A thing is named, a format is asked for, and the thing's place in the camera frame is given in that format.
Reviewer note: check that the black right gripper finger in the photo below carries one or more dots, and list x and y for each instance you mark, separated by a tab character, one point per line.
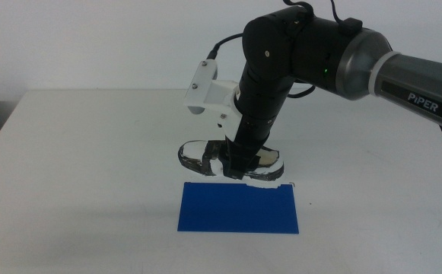
225	152
243	163

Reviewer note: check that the black and white shoe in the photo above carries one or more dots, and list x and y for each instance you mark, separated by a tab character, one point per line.
194	156

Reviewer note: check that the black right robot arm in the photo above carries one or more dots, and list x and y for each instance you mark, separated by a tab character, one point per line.
319	49

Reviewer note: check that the blue rectangular mat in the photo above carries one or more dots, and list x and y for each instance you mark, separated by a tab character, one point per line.
237	211

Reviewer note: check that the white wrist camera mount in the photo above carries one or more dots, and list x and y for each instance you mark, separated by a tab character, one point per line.
211	95

